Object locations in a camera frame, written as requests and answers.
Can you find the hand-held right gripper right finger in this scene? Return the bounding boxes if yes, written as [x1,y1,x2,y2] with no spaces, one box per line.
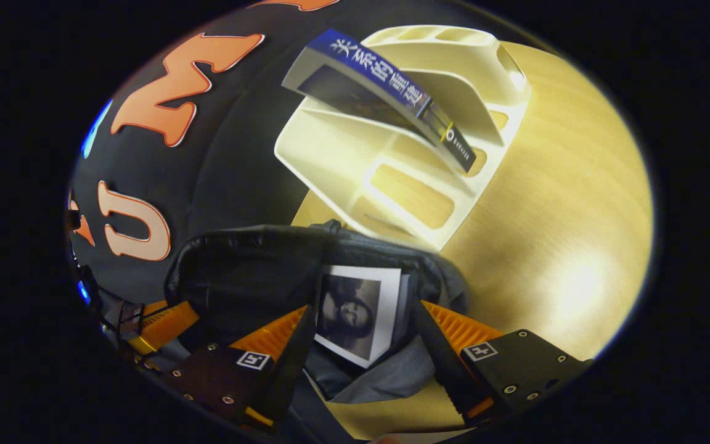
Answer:
[415,299,595,426]

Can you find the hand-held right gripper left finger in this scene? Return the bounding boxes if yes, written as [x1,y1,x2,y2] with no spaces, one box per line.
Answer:
[164,303,317,432]

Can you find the portrait cover book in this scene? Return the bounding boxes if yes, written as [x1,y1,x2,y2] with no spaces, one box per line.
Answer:
[313,265,402,369]

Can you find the grey schoolbag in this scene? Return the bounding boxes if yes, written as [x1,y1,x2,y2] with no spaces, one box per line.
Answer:
[164,219,471,444]

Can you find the white bookshelf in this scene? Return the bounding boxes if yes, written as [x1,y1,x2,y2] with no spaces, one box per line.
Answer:
[274,25,532,252]

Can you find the blue cover book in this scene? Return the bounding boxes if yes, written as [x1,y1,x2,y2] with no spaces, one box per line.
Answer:
[281,28,478,175]

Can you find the black backdrop cloth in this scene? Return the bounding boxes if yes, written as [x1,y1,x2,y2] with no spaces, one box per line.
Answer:
[65,0,393,309]

